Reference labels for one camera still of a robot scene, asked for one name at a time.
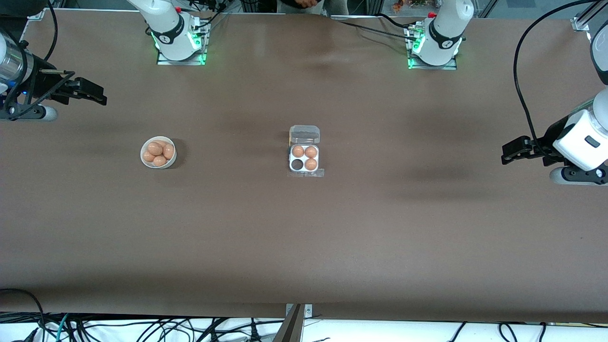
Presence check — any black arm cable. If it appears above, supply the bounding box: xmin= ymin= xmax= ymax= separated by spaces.
xmin=514 ymin=0 xmax=600 ymax=160
xmin=19 ymin=0 xmax=59 ymax=63

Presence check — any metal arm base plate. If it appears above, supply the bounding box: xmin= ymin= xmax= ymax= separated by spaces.
xmin=157 ymin=19 xmax=208 ymax=66
xmin=407 ymin=24 xmax=458 ymax=71

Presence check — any clear tape strip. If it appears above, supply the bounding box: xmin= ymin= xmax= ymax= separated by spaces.
xmin=287 ymin=168 xmax=325 ymax=179

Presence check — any aluminium frame profile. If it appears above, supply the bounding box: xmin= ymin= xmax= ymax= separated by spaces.
xmin=571 ymin=0 xmax=608 ymax=33

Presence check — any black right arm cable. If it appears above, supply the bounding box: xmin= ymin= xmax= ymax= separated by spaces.
xmin=19 ymin=0 xmax=59 ymax=63

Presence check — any metal bracket plate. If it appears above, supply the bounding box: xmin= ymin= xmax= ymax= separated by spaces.
xmin=285 ymin=303 xmax=314 ymax=320

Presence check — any person in grey clothing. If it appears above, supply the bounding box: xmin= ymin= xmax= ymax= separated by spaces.
xmin=276 ymin=0 xmax=351 ymax=17

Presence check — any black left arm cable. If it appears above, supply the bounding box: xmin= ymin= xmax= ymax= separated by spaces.
xmin=514 ymin=0 xmax=600 ymax=160

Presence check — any clear plastic egg box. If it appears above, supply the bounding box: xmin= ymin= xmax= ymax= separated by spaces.
xmin=288 ymin=125 xmax=321 ymax=174

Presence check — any black looped cable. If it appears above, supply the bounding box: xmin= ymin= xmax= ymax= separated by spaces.
xmin=0 ymin=288 xmax=46 ymax=342

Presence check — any teal cable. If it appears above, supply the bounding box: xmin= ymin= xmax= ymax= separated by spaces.
xmin=56 ymin=313 xmax=71 ymax=342

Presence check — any white round bowl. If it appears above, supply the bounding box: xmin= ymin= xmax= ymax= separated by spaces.
xmin=140 ymin=136 xmax=177 ymax=169

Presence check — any black cable bundle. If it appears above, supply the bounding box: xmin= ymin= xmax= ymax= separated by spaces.
xmin=71 ymin=316 xmax=285 ymax=342

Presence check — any dark metal bar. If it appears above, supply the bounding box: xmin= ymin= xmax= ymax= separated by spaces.
xmin=273 ymin=304 xmax=304 ymax=342

